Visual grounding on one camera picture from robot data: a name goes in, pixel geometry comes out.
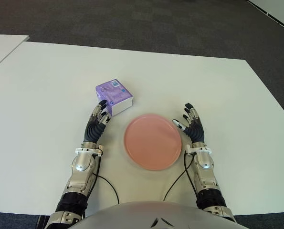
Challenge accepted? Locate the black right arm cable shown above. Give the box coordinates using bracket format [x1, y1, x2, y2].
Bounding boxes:
[163, 151, 200, 203]

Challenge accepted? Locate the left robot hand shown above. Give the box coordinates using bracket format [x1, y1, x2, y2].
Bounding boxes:
[83, 99, 112, 145]

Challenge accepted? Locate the purple tissue paper pack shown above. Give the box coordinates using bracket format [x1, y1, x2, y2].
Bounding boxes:
[95, 78, 135, 117]

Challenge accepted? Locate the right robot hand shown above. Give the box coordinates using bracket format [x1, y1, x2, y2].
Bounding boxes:
[172, 103, 206, 144]

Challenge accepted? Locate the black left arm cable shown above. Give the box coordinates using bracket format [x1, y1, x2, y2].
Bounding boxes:
[91, 151, 120, 206]

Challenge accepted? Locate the grey robot torso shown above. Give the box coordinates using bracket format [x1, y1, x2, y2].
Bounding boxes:
[84, 201, 249, 229]

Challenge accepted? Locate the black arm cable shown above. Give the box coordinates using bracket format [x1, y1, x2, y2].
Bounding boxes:
[163, 151, 200, 203]
[91, 151, 120, 206]

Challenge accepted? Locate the white side table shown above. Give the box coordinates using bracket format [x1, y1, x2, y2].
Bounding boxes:
[0, 34, 30, 73]

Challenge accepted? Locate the pink round plate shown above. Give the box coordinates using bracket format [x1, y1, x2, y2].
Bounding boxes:
[124, 113, 182, 171]

